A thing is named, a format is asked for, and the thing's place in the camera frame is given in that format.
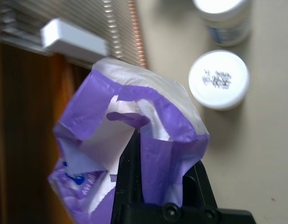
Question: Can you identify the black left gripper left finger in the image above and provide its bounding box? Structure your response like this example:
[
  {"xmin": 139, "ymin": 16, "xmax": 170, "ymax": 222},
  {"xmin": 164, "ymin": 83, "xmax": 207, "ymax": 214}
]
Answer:
[{"xmin": 112, "ymin": 129, "xmax": 146, "ymax": 224}]

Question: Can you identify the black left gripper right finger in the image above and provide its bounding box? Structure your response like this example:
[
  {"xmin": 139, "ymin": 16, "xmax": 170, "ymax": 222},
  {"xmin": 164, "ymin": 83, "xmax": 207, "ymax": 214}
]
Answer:
[{"xmin": 181, "ymin": 160, "xmax": 219, "ymax": 208}]

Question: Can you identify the purple tissue pack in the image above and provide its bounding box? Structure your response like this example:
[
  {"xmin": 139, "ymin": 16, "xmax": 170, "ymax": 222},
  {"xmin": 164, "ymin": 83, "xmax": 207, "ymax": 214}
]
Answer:
[{"xmin": 47, "ymin": 57, "xmax": 210, "ymax": 224}]

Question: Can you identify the white bottle printed cap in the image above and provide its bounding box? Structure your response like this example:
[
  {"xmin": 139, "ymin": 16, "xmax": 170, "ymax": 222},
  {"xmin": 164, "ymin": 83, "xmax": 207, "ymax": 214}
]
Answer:
[{"xmin": 188, "ymin": 49, "xmax": 250, "ymax": 112}]

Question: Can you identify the white door handle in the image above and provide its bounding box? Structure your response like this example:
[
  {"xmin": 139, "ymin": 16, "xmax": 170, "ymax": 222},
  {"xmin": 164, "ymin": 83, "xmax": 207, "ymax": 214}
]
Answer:
[{"xmin": 40, "ymin": 18, "xmax": 107, "ymax": 58}]

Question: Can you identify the white bottle blue label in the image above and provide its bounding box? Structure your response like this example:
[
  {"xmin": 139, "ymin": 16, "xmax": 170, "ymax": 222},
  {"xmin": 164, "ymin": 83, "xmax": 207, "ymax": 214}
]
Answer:
[{"xmin": 192, "ymin": 0, "xmax": 252, "ymax": 47}]

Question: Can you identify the wooden cabinet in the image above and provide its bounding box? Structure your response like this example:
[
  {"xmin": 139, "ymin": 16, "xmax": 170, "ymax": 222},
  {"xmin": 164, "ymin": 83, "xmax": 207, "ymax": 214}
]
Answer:
[{"xmin": 0, "ymin": 41, "xmax": 95, "ymax": 224}]

